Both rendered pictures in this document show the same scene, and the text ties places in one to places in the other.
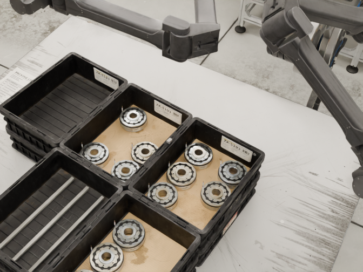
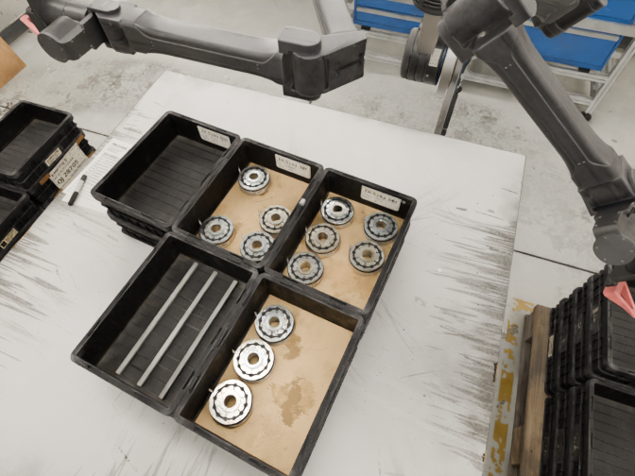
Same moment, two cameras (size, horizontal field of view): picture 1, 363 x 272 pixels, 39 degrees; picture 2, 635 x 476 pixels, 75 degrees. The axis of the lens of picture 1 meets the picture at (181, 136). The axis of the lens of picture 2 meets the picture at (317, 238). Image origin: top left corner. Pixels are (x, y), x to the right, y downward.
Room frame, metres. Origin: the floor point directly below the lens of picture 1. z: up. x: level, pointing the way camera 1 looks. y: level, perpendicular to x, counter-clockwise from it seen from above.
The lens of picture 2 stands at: (0.45, 0.06, 1.90)
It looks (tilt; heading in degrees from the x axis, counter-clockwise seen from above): 59 degrees down; 355
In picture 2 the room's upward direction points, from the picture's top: 2 degrees counter-clockwise
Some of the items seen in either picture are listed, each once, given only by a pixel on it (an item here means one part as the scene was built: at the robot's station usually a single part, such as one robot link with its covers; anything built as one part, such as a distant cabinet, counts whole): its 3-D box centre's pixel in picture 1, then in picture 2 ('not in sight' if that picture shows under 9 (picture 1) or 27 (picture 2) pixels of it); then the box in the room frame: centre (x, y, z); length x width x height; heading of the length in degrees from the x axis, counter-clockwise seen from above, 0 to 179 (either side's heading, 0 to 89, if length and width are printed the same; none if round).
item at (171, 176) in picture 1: (181, 173); (322, 237); (1.08, -0.01, 0.86); 0.10 x 0.10 x 0.01
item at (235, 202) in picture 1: (197, 181); (343, 244); (1.05, -0.06, 0.87); 0.40 x 0.30 x 0.11; 147
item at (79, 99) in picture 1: (67, 105); (174, 176); (1.37, 0.44, 0.87); 0.40 x 0.30 x 0.11; 147
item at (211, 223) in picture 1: (198, 172); (344, 235); (1.05, -0.06, 0.92); 0.40 x 0.30 x 0.02; 147
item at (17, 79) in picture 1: (8, 96); (109, 173); (1.56, 0.75, 0.70); 0.33 x 0.23 x 0.01; 153
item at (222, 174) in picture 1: (233, 171); (381, 226); (1.10, -0.19, 0.86); 0.10 x 0.10 x 0.01
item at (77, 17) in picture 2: not in sight; (83, 20); (1.26, 0.42, 1.45); 0.07 x 0.07 x 0.06; 63
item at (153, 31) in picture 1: (117, 17); (207, 45); (1.15, 0.19, 1.45); 0.43 x 0.06 x 0.11; 63
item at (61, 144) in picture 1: (128, 131); (251, 198); (1.21, 0.19, 0.92); 0.40 x 0.30 x 0.02; 147
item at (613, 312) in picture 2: not in sight; (615, 344); (0.78, -1.06, 0.37); 0.40 x 0.30 x 0.45; 153
